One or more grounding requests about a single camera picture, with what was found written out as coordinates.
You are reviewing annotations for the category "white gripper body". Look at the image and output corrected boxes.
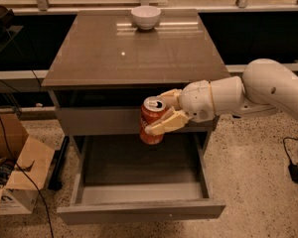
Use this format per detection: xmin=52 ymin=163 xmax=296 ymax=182
xmin=180 ymin=80 xmax=215 ymax=123

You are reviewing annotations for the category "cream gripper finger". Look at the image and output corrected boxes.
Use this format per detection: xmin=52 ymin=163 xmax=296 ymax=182
xmin=145 ymin=107 xmax=190 ymax=136
xmin=159 ymin=89 xmax=182 ymax=110

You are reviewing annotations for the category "red coke can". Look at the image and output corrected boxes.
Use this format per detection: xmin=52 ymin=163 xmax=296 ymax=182
xmin=140 ymin=96 xmax=166 ymax=145

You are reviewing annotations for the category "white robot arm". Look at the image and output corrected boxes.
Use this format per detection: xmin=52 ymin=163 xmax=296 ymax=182
xmin=145 ymin=59 xmax=298 ymax=136

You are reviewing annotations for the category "grey drawer cabinet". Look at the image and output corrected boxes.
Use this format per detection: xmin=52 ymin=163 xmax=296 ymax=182
xmin=42 ymin=9 xmax=234 ymax=226

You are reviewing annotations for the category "open grey middle drawer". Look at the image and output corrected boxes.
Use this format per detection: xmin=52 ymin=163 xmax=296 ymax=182
xmin=58 ymin=132 xmax=225 ymax=224

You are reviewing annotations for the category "closed grey top drawer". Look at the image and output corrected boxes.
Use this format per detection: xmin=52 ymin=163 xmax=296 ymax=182
xmin=56 ymin=104 xmax=222 ymax=137

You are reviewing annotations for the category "white ceramic bowl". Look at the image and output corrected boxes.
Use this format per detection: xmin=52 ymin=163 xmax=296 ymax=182
xmin=131 ymin=5 xmax=161 ymax=30

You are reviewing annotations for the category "open cardboard box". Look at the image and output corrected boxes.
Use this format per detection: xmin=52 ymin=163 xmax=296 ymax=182
xmin=0 ymin=114 xmax=54 ymax=215

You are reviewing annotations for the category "black cable on left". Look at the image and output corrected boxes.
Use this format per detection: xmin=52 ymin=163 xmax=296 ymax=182
xmin=0 ymin=72 xmax=56 ymax=238

